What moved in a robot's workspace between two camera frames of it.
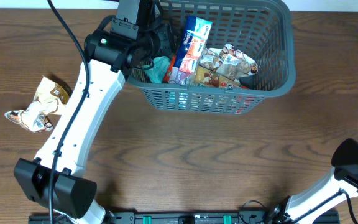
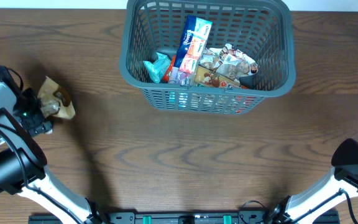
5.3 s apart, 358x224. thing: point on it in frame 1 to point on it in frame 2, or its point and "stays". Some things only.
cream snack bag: (210, 58) stays
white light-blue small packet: (158, 70) stays
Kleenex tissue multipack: (194, 44) stays
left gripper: (170, 42) to (27, 120)
